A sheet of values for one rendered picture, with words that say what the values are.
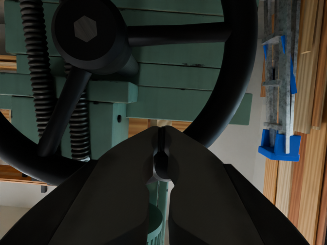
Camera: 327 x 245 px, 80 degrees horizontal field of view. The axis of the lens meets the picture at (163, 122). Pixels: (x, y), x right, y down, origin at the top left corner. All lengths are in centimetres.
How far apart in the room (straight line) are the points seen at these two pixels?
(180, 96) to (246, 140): 271
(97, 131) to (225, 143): 273
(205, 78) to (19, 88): 29
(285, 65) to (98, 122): 106
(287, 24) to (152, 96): 97
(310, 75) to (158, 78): 145
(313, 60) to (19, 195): 397
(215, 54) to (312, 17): 141
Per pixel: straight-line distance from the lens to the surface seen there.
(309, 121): 172
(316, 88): 172
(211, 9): 40
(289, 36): 123
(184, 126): 53
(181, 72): 37
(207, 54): 38
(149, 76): 36
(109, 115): 28
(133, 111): 37
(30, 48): 29
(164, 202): 81
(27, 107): 32
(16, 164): 23
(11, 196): 401
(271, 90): 134
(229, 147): 299
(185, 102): 36
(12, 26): 46
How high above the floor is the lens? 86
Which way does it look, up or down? 7 degrees up
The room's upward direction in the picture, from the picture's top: 176 degrees counter-clockwise
